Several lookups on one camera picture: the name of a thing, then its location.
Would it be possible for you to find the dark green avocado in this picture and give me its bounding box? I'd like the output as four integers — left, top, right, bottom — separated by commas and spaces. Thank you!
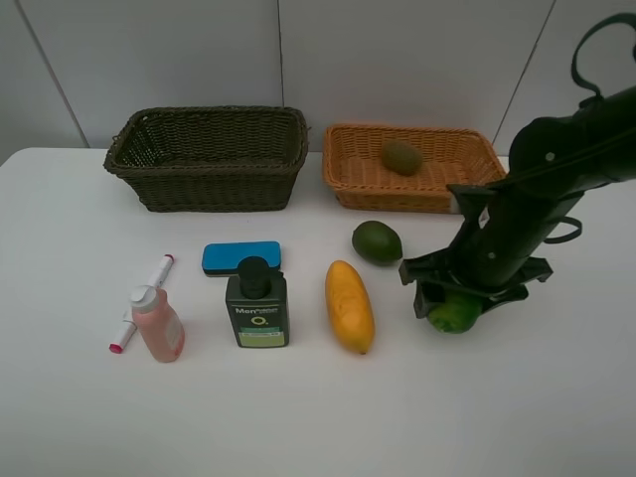
352, 221, 402, 265

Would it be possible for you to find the pink lotion bottle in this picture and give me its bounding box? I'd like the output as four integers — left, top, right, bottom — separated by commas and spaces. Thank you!
129, 288, 186, 363

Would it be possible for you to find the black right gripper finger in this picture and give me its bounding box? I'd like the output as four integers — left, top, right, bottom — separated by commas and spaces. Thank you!
413, 279, 446, 319
398, 250, 455, 285

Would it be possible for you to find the brown kiwi fruit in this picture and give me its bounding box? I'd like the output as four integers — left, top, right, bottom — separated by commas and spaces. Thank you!
381, 140, 423, 176

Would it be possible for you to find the blue whiteboard eraser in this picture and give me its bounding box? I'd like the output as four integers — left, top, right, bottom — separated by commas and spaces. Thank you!
202, 240, 281, 277

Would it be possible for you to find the light green lime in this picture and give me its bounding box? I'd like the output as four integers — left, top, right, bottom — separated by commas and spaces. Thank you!
428, 290, 482, 334

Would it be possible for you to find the orange wicker basket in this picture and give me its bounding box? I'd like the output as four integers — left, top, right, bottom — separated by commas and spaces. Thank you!
323, 124, 505, 214

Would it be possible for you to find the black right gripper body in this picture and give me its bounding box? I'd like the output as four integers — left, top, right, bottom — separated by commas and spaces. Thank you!
445, 186, 583, 303

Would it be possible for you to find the dark brown wicker basket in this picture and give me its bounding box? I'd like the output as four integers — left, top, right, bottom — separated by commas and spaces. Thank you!
103, 106, 308, 213

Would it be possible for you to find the dark green pump bottle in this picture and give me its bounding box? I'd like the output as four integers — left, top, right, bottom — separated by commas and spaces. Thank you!
226, 256, 289, 349

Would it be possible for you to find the white red-capped marker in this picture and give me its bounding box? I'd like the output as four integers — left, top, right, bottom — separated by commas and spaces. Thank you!
108, 254, 175, 354

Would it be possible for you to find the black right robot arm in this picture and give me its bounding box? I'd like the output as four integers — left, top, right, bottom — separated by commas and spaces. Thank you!
398, 88, 635, 319

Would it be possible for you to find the yellow mango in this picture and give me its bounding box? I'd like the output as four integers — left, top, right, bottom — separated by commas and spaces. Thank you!
325, 260, 376, 355

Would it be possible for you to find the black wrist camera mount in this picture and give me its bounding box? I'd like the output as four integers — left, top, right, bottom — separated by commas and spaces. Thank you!
446, 184, 496, 220

